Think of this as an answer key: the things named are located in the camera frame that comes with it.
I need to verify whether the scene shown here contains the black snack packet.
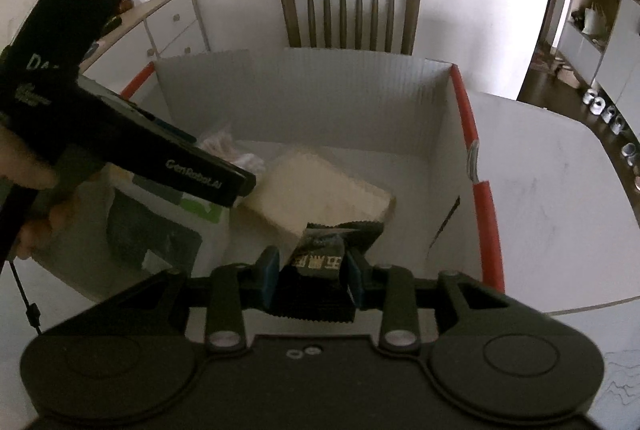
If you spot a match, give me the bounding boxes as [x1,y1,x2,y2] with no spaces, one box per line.
[270,221,384,323]

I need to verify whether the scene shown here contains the left hand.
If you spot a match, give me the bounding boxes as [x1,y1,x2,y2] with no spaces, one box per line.
[1,127,105,261]

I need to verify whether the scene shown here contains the white green product bag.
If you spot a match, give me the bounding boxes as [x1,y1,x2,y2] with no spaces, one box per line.
[106,166,230,277]

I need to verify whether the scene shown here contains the white sideboard cabinet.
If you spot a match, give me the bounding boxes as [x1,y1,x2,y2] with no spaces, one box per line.
[80,0,209,92]

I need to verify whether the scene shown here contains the red cardboard box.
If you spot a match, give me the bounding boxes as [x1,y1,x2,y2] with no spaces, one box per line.
[35,49,504,301]

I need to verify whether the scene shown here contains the white kitchen cabinets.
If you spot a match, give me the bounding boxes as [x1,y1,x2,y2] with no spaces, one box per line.
[554,0,640,131]

